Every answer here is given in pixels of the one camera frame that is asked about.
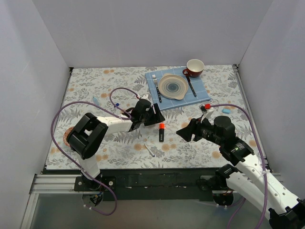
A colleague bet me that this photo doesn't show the red white cup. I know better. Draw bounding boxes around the red white cup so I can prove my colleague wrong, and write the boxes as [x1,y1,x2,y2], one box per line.
[183,59,205,78]

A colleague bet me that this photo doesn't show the white grey pen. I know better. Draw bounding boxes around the white grey pen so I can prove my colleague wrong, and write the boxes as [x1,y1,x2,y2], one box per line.
[145,144,155,157]

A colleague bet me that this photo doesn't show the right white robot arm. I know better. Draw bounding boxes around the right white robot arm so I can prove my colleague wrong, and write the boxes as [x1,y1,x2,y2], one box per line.
[176,116,305,229]

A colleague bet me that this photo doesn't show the red patterned small bowl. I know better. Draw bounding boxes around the red patterned small bowl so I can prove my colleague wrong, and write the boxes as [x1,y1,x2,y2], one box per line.
[63,126,74,147]

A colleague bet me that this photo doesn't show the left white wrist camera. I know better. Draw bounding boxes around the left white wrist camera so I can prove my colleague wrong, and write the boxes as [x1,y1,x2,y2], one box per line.
[141,94,151,101]

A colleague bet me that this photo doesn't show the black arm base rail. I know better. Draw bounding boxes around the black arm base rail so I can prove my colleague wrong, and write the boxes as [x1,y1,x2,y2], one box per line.
[73,167,245,202]

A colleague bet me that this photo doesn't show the blue checked cloth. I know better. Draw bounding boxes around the blue checked cloth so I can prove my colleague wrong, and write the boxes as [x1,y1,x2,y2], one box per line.
[145,67,211,111]

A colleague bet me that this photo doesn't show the beige blue plate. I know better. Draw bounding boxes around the beige blue plate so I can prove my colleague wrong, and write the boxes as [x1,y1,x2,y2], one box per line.
[158,73,188,100]

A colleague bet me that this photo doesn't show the light blue pen cap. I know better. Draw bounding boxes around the light blue pen cap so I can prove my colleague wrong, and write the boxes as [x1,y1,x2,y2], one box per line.
[222,108,231,114]

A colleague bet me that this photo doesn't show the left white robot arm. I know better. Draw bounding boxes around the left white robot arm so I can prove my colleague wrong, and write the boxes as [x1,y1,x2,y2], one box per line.
[66,99,165,191]

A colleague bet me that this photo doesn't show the fork with black handle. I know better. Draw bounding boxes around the fork with black handle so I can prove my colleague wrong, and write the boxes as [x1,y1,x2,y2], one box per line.
[152,74,162,103]

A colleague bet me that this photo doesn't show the black orange highlighter pen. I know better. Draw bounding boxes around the black orange highlighter pen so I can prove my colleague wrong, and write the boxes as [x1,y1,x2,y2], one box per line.
[159,128,165,142]

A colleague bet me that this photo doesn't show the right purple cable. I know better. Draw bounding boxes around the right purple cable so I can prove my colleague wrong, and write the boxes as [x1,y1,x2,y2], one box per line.
[211,104,269,229]

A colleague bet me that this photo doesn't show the knife with black handle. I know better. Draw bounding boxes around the knife with black handle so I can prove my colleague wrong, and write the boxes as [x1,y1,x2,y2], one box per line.
[186,76,197,97]

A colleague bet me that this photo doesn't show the light blue pen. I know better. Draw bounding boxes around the light blue pen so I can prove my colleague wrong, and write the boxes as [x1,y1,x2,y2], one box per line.
[92,97,100,106]

